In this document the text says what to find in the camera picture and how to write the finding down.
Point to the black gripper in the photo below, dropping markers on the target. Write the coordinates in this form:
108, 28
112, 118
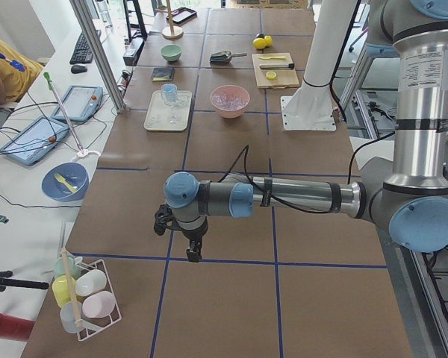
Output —
193, 233

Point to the metal ice scoop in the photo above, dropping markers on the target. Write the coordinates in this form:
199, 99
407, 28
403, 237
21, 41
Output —
224, 57

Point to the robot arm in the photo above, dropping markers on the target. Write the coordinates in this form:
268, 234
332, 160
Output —
406, 196

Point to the white plastic cup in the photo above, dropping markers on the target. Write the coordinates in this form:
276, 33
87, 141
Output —
91, 282

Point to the pink plastic cup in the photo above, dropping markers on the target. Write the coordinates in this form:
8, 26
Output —
99, 305

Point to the clear grey plastic cup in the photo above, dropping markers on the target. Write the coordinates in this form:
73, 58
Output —
67, 318

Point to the yellow plastic cup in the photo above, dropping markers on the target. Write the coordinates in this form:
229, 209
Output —
61, 291

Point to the blue plastic cup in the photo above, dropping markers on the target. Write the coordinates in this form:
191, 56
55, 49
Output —
169, 94

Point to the cream bear tray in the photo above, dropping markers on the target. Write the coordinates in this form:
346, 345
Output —
161, 117

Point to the blue bowl with cutlery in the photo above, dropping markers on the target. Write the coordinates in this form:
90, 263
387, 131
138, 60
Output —
66, 182

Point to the pink bowl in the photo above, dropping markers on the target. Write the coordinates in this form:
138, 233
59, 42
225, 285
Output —
235, 90

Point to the clear wine glass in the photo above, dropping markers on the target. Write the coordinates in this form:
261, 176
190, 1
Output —
173, 117

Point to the grey folded cloth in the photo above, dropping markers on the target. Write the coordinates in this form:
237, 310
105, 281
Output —
162, 74

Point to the blue teach pendant tablet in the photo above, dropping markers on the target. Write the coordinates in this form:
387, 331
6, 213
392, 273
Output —
81, 102
35, 141

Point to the lemon half slice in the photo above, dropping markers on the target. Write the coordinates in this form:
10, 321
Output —
271, 75

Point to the wooden cutting board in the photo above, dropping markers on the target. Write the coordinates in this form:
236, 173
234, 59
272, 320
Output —
286, 78

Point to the green bowl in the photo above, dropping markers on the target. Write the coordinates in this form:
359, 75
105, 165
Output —
171, 53

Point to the metal cylinder with black cap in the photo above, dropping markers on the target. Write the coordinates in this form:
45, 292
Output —
277, 66

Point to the yellow plastic knife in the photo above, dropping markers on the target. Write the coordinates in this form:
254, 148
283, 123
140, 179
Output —
272, 58

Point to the black computer mouse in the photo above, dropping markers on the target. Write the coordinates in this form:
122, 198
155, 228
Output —
78, 69

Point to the purple rod with green tip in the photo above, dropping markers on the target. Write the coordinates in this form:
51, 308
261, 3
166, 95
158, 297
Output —
82, 151

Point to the yellow lemon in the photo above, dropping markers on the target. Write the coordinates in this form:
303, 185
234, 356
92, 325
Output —
268, 40
259, 43

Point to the wooden mug tree stand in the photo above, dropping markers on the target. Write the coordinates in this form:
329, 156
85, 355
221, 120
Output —
172, 31

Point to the black keyboard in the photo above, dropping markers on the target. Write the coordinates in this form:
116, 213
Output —
82, 53

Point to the dark wooden tray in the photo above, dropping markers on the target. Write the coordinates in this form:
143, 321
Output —
182, 15

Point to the person in yellow shirt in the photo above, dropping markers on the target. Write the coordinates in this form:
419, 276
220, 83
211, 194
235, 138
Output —
14, 83

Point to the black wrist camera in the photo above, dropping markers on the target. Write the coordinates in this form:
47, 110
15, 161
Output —
164, 220

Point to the white wire cup rack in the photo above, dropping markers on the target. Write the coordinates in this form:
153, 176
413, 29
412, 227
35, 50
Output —
74, 267

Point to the aluminium frame post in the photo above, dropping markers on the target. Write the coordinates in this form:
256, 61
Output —
84, 18

